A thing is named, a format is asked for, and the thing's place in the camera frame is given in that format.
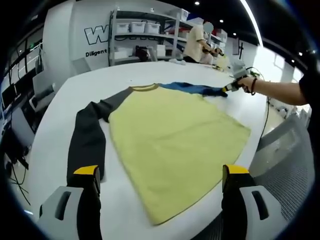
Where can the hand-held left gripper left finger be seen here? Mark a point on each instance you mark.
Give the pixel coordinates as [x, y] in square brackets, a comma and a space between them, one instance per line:
[87, 200]

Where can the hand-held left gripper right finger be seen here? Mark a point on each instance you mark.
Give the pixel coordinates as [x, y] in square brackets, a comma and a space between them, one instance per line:
[235, 207]

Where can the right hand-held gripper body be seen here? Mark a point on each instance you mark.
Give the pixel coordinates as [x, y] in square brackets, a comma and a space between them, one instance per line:
[238, 70]

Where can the yellow garment with dark sleeves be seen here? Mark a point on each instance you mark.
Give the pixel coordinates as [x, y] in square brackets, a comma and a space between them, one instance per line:
[170, 140]

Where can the person's right hand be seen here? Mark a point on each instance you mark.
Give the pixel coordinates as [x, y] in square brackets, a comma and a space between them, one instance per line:
[246, 85]

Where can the beige cloth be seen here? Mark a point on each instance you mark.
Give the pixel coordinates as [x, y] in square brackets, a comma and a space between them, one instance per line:
[222, 63]

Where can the black tripod stand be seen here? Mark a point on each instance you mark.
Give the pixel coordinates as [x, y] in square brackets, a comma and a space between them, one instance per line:
[240, 48]

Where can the white cloth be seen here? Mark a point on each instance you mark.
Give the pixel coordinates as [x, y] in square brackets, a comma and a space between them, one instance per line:
[178, 62]

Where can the grey metal shelving unit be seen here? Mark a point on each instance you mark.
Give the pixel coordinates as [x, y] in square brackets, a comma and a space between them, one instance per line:
[165, 40]

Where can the person's black shirt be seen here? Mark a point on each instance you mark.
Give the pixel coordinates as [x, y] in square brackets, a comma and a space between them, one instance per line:
[311, 105]

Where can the black office chair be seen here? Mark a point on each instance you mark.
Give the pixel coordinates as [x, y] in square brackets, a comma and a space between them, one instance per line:
[143, 53]

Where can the white storage bin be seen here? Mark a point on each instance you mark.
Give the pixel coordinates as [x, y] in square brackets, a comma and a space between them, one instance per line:
[152, 27]
[138, 27]
[123, 28]

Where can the grey cabinet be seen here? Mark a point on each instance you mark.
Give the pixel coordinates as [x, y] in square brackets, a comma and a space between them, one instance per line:
[82, 66]

